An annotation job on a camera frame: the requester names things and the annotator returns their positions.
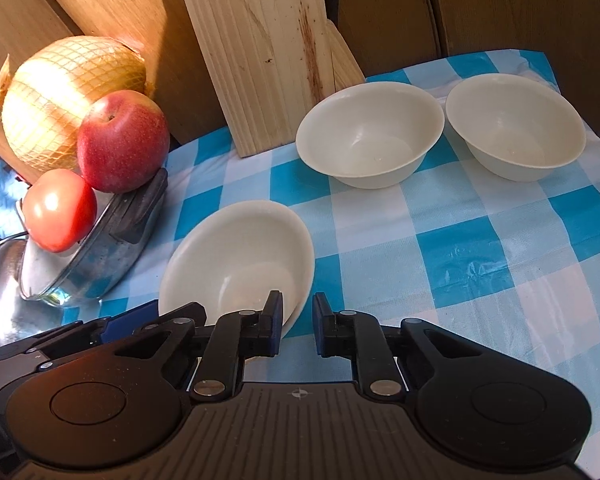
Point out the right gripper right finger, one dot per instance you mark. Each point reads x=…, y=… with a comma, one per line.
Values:
x=359, y=338

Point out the yellow melon in net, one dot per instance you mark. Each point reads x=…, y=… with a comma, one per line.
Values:
x=43, y=101

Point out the blue white checkered tablecloth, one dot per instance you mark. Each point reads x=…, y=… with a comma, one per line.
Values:
x=513, y=266

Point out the red tomato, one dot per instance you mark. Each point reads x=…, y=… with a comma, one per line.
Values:
x=59, y=210

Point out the steel kettle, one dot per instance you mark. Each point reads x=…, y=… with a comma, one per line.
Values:
x=20, y=318

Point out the steel pot with lid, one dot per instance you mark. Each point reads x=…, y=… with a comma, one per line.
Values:
x=92, y=267

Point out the wooden knife block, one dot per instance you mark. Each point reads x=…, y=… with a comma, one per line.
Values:
x=270, y=62

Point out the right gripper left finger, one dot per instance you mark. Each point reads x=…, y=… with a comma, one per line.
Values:
x=225, y=347

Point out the blue foam mat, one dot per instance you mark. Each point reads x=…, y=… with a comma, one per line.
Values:
x=0, y=194

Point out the cream bowl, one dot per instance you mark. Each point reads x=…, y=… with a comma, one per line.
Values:
x=372, y=135
x=517, y=128
x=235, y=257

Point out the red apple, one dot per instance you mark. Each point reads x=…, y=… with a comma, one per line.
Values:
x=122, y=141

